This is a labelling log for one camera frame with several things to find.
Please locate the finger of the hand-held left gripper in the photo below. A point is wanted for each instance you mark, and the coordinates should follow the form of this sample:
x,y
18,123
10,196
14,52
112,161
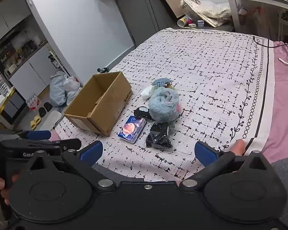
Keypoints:
x,y
39,134
48,144

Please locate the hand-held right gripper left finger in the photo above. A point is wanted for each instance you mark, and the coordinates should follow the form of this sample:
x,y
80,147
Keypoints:
x,y
92,151

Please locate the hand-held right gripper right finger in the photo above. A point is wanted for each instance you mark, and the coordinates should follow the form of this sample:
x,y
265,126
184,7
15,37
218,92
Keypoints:
x,y
204,153

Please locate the blue pack with orange print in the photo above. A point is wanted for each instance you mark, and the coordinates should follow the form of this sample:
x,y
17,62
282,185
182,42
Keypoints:
x,y
132,129

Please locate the brown cardboard box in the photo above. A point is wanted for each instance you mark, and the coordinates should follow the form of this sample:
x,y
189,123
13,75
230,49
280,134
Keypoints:
x,y
103,105

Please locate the black shiny packet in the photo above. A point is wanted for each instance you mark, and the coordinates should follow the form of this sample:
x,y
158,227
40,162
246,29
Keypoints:
x,y
158,135

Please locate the round blue plush toy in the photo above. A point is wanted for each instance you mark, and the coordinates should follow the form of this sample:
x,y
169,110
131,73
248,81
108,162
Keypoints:
x,y
163,106

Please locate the black eye mask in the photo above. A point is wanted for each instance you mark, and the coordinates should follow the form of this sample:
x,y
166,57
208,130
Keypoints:
x,y
141,112

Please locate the white plastic bag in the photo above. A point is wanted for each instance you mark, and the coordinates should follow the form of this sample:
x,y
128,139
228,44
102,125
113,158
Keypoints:
x,y
147,93

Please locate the person's left hand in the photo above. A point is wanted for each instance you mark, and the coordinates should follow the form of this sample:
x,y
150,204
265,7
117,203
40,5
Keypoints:
x,y
8,191

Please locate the yellow slippers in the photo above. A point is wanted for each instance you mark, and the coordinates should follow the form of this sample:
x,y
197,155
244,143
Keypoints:
x,y
35,122

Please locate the black slippers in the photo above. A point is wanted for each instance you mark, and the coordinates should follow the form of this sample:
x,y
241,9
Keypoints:
x,y
45,109

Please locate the pack of water bottles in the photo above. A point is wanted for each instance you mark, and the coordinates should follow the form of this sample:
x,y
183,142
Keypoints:
x,y
33,102

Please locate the grey plastic bag pile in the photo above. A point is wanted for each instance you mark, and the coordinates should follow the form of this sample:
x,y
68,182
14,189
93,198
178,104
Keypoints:
x,y
62,89

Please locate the white kitchen cabinet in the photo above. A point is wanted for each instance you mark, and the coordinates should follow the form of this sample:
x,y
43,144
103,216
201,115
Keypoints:
x,y
21,60

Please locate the pink bed sheet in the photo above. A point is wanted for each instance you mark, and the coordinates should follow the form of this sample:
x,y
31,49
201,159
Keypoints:
x,y
282,100

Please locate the small lavender box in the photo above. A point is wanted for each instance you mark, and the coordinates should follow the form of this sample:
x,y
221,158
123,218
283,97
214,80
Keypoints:
x,y
200,23

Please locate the paper cup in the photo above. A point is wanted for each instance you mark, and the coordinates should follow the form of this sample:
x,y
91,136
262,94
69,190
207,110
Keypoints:
x,y
183,21

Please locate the cream tote bag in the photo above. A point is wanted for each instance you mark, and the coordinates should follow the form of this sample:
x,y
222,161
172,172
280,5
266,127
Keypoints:
x,y
211,10

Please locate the white desk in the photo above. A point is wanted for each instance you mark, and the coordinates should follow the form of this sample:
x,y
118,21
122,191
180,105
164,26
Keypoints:
x,y
261,9

